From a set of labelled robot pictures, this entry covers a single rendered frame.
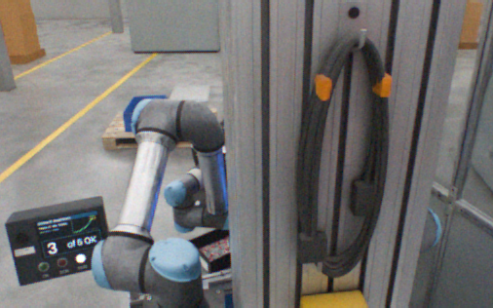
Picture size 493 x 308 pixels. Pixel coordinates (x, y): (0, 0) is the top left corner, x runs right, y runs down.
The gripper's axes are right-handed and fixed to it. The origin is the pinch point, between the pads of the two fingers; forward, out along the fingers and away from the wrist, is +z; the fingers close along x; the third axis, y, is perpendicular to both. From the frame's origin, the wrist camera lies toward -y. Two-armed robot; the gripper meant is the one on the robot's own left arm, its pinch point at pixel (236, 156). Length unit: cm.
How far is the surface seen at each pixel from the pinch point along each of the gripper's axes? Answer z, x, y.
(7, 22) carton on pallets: 336, -42, 757
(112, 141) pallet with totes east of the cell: 149, 80, 273
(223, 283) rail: -28.9, 35.6, -9.0
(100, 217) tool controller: -59, -4, 6
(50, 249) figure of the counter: -72, 0, 14
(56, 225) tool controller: -69, -6, 13
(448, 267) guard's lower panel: 39, 56, -72
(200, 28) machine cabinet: 560, 16, 470
